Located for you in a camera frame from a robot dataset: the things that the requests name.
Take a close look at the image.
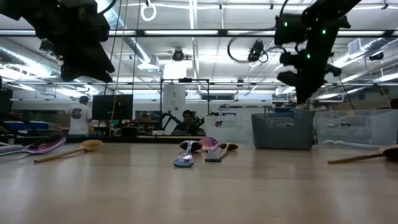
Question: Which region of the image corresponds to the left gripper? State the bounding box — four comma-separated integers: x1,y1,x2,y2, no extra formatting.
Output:
57,30,116,83

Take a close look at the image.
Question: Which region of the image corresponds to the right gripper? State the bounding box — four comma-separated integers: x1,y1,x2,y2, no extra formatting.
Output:
277,49,342,105

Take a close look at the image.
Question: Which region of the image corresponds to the grey plastic bin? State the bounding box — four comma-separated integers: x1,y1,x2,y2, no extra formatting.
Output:
251,110,315,150

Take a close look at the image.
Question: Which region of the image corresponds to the iridescent rainbow spoon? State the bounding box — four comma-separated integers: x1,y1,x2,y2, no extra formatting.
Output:
173,139,203,169
0,134,67,157

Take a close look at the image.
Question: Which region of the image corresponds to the black monitor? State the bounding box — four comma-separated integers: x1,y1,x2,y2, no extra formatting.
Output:
91,94,134,121

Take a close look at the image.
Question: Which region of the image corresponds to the standing person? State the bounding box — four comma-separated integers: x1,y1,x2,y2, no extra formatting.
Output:
64,95,93,136

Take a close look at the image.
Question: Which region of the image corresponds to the clear plastic bin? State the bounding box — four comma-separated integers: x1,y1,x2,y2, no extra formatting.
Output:
314,108,398,153

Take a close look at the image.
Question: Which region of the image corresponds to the white ceiling vent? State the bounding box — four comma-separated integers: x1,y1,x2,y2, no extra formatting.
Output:
348,37,363,56

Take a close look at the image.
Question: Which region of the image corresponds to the white panel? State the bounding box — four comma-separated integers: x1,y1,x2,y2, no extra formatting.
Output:
162,84,187,124

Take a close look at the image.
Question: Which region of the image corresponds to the blue storage bin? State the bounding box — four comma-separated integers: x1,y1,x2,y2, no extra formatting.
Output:
4,120,50,130

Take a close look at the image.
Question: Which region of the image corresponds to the seated person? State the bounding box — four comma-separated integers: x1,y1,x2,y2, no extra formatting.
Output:
170,109,206,136

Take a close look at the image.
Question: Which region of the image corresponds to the thin black hanging cable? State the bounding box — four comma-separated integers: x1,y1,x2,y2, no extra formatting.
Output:
337,74,356,111

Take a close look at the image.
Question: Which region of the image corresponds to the yellow hanging cable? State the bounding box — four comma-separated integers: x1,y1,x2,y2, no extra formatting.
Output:
108,0,129,138

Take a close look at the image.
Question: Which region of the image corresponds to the silver ceiling duct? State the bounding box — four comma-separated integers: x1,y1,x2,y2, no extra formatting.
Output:
102,0,153,63

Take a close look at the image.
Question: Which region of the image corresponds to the black ceiling camera cluster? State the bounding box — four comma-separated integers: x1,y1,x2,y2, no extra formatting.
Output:
39,39,63,60

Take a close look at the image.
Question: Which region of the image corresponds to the black camera with cable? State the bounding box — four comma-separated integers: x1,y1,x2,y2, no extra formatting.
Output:
248,39,266,63

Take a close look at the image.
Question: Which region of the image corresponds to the white hanging ring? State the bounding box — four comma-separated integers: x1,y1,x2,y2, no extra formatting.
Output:
140,2,157,22

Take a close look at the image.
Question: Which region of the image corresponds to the black aluminium table frame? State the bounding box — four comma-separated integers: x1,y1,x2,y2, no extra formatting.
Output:
0,135,206,145

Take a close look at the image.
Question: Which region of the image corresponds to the round black ceiling camera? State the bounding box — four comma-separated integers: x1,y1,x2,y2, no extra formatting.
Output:
172,48,185,62

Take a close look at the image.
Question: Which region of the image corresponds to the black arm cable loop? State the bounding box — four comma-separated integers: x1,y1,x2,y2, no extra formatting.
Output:
226,29,282,65

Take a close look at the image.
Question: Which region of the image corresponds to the black stand frame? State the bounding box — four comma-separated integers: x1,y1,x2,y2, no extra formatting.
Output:
159,77,211,125

